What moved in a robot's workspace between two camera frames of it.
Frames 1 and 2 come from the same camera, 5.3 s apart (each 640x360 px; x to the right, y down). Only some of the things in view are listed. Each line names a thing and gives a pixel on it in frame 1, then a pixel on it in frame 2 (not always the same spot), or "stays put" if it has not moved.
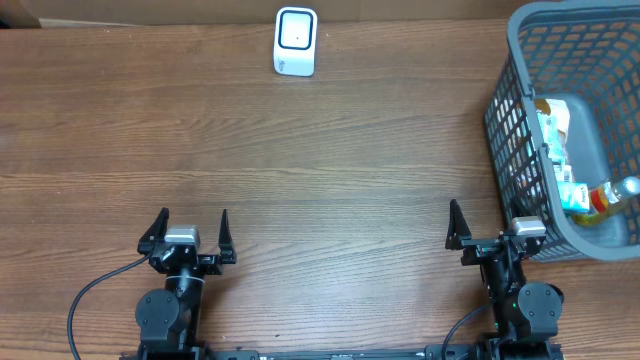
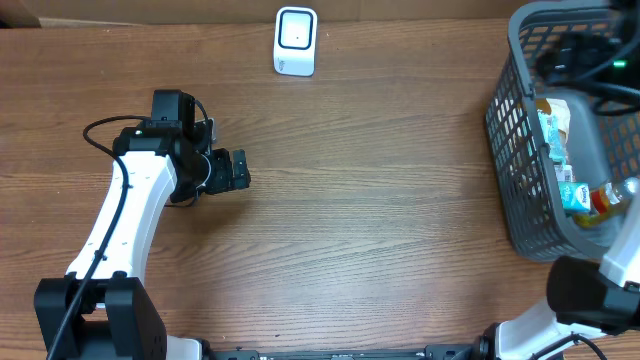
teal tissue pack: [574, 197] stays put
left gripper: [212, 263] to [224, 179]
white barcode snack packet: [563, 172] stays put
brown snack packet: [554, 124] stays put
